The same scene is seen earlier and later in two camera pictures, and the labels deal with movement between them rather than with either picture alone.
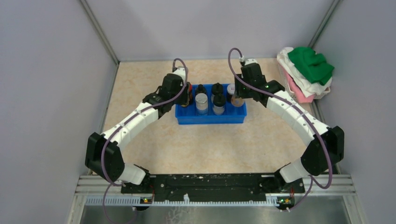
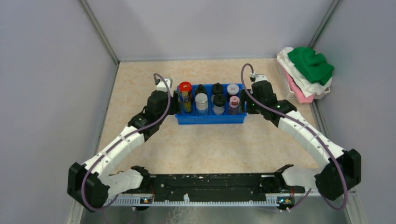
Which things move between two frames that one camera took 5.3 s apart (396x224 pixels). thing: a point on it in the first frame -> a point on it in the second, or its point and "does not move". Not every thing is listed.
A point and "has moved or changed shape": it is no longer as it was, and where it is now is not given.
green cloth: (313, 65) does not move
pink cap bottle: (237, 101) has moved or changed shape
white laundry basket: (321, 95) does not move
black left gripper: (184, 100) -> (175, 101)
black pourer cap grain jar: (217, 89) does not move
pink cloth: (300, 95) does not move
